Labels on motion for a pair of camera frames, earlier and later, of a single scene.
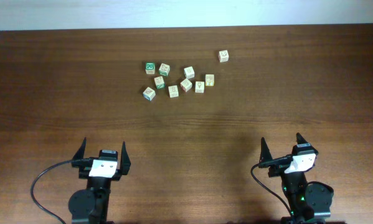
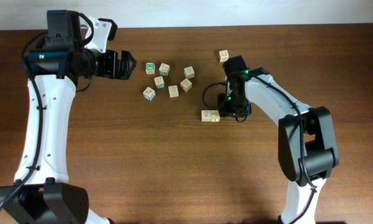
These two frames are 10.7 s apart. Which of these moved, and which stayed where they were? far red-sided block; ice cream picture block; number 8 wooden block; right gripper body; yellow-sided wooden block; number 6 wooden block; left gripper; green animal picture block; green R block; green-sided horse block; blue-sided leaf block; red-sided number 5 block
Moved: right gripper body; left gripper; yellow-sided wooden block; ice cream picture block
Stayed: red-sided number 5 block; green-sided horse block; number 6 wooden block; blue-sided leaf block; green animal picture block; green R block; far red-sided block; number 8 wooden block
